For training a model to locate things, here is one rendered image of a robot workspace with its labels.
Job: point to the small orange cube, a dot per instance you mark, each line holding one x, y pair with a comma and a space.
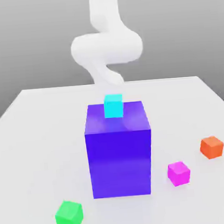
211, 147

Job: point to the small green cube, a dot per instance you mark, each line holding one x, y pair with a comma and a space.
69, 216

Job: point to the small magenta cube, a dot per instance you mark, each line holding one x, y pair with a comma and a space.
178, 174

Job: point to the small cyan cube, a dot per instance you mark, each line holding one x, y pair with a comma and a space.
113, 107

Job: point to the large purple box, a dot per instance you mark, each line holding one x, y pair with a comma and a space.
119, 160

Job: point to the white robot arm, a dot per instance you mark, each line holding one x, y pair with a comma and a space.
107, 48

